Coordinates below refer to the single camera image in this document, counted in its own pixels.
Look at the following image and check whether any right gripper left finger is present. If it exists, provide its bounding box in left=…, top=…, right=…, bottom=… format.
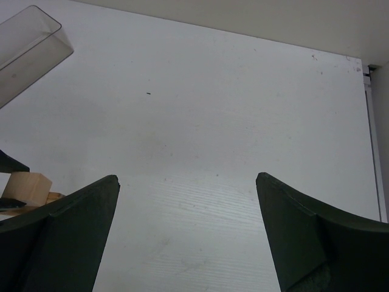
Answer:
left=1, top=175, right=120, bottom=291

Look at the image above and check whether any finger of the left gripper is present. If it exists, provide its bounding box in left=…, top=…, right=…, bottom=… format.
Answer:
left=0, top=198, right=26, bottom=212
left=0, top=150, right=30, bottom=172

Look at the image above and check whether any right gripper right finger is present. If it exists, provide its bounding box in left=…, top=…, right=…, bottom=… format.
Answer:
left=256, top=172, right=388, bottom=291

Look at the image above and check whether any small light wood cube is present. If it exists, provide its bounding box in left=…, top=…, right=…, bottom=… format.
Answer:
left=2, top=172, right=52, bottom=207

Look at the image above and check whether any clear plastic box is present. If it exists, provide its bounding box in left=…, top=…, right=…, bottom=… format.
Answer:
left=1, top=5, right=74, bottom=107

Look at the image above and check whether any aluminium left rail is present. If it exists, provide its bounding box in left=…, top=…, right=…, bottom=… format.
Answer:
left=362, top=64, right=386, bottom=222

